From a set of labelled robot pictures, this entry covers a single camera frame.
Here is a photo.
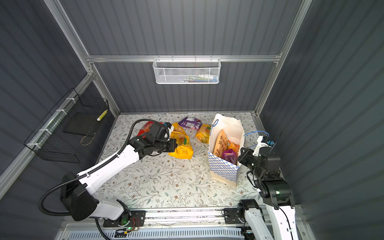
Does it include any yellow snack bag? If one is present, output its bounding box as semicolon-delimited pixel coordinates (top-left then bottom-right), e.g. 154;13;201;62
169;132;194;160
171;123;187;139
195;124;211;144

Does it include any black wire side basket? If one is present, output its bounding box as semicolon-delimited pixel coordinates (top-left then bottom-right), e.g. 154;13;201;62
24;90;110;164

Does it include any large purple snack bag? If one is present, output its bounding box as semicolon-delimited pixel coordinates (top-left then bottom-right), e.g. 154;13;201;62
222;149;238;165

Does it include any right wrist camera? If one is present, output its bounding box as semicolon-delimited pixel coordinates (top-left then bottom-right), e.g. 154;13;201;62
253;136;275;157

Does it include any orange red snack bag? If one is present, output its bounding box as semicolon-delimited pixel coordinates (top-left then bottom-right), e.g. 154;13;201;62
228;140;240;154

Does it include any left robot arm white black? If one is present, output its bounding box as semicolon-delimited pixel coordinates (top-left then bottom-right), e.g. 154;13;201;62
60;122;178;226

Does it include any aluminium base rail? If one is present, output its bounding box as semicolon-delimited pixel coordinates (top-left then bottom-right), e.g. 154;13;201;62
55;206;315;240

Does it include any small purple snack bag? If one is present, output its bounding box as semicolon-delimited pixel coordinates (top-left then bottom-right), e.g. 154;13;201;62
179;117;203;131

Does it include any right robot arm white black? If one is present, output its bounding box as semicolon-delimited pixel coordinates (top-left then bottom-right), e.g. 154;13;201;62
222;142;299;240

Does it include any blue checkered paper bag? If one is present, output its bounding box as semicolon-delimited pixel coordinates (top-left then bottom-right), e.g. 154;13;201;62
208;114;245;188

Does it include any white wire wall basket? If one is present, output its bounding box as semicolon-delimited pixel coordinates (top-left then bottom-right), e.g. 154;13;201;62
153;58;222;85

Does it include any large orange chips bag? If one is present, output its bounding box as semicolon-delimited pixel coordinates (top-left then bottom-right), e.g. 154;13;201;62
213;130;228;158

